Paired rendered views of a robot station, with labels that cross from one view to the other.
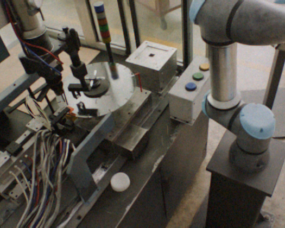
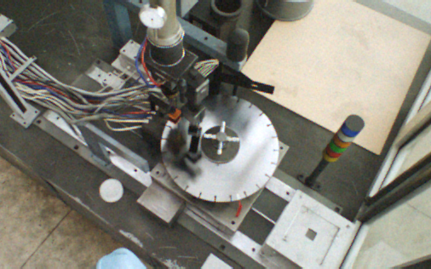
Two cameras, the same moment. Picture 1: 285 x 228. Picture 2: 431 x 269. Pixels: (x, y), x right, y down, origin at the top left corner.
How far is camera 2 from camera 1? 0.90 m
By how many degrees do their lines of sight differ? 45
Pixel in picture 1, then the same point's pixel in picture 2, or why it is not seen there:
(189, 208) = not seen: outside the picture
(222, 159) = not seen: outside the picture
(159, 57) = (303, 247)
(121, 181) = (108, 191)
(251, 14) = not seen: outside the picture
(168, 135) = (174, 256)
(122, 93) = (199, 182)
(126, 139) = (157, 195)
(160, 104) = (236, 249)
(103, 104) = (181, 157)
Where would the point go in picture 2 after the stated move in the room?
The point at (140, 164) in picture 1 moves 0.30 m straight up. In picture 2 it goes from (134, 215) to (118, 182)
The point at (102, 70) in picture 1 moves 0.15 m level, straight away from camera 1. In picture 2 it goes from (256, 152) to (307, 142)
